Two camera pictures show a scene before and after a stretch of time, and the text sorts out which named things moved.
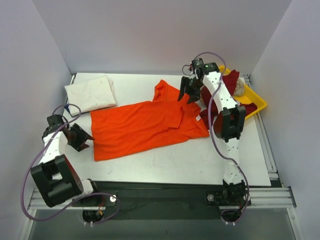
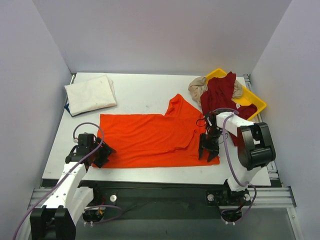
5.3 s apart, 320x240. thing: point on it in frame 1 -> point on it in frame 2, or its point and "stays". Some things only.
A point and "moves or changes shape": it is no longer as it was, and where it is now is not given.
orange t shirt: (167, 119) moves or changes shape
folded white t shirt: (90, 94) stays
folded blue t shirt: (66, 107) stays
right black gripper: (191, 85) -> (210, 144)
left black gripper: (75, 138) -> (99, 152)
